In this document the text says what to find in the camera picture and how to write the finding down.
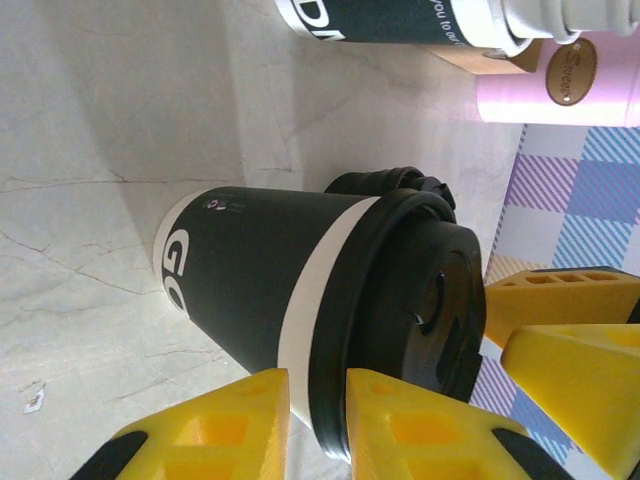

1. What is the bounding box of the stack of paper cups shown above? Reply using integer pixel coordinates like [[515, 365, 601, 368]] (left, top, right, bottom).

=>
[[273, 0, 640, 55]]

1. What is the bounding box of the stack of black cup lids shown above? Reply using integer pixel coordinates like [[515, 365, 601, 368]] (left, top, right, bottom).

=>
[[323, 166, 457, 224]]

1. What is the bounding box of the black plastic cup lid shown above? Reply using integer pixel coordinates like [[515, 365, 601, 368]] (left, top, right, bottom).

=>
[[307, 188, 489, 464]]

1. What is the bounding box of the small white paper scrap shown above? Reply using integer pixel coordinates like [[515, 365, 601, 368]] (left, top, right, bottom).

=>
[[22, 383, 47, 415]]

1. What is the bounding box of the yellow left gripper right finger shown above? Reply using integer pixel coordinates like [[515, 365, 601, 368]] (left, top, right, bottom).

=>
[[346, 368, 576, 480]]

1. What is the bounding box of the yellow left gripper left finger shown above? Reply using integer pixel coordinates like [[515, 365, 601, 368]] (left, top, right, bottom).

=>
[[69, 368, 291, 480]]

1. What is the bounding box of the brown cardboard napkin tray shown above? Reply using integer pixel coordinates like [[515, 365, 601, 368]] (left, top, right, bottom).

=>
[[424, 38, 545, 76]]

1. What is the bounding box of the pink straw holder cup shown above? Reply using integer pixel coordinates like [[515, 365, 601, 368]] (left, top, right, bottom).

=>
[[474, 37, 640, 127]]

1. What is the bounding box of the black and white paper cup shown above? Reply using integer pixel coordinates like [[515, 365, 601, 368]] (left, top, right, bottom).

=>
[[153, 185, 386, 431]]

